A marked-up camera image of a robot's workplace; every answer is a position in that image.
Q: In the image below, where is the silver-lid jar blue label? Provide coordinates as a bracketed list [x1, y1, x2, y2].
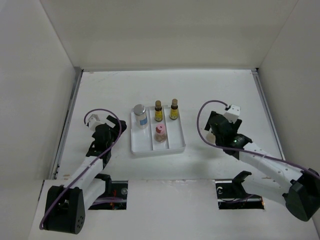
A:
[133, 104, 148, 129]

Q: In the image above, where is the amber bottle gold cap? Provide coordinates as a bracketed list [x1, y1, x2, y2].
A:
[154, 100, 163, 122]
[169, 98, 179, 120]

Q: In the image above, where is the pink-lid spice shaker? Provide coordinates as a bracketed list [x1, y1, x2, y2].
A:
[154, 123, 167, 143]

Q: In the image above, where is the yellow-lid spice shaker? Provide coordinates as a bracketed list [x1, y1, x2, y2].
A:
[206, 132, 216, 145]

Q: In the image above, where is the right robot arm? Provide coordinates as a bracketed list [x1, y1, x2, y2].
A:
[204, 111, 320, 222]

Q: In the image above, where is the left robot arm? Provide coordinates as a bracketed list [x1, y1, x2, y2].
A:
[39, 114, 127, 235]

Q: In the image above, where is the white three-compartment tray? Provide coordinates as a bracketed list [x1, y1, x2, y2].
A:
[130, 105, 186, 157]

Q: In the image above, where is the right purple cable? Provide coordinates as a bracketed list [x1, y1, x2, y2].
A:
[196, 99, 320, 180]

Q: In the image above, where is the purple cable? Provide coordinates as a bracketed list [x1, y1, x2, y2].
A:
[196, 99, 320, 180]
[39, 108, 125, 231]

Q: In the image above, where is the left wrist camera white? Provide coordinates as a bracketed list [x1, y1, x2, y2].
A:
[86, 114, 102, 131]

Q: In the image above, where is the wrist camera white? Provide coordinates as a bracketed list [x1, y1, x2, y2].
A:
[223, 104, 241, 124]
[86, 114, 102, 131]

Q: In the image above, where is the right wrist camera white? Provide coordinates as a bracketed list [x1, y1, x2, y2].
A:
[223, 104, 241, 124]

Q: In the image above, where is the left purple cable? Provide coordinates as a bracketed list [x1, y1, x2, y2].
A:
[39, 108, 125, 231]

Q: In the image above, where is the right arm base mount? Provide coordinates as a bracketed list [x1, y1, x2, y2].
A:
[215, 171, 265, 210]

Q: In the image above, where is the right aluminium rail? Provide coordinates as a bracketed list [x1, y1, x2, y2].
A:
[251, 68, 286, 161]

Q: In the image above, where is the aluminium rail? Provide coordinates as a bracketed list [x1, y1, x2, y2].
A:
[48, 66, 84, 180]
[251, 68, 286, 161]

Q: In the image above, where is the left aluminium rail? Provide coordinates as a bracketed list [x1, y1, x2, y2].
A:
[48, 66, 84, 180]

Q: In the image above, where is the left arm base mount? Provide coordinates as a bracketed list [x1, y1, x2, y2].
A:
[89, 181, 128, 211]

